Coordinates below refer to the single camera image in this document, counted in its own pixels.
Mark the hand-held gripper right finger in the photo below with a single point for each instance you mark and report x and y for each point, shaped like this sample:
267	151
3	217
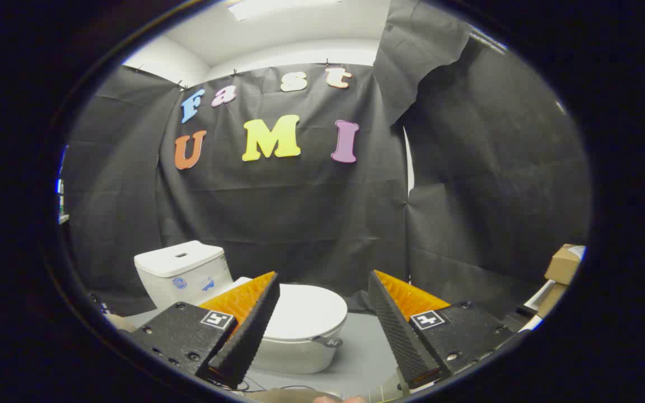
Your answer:
398	330

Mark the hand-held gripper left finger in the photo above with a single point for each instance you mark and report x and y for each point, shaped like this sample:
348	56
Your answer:
247	336

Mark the white toilet body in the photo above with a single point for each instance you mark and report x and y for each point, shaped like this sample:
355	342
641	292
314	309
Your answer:
182	268

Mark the brown cardboard box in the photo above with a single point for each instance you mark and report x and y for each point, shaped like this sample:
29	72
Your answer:
563	263

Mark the black backdrop cloth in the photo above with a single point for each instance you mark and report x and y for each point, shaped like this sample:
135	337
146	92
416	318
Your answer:
300	212

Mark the white toilet lid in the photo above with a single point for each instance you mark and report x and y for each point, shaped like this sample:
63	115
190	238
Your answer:
311	310

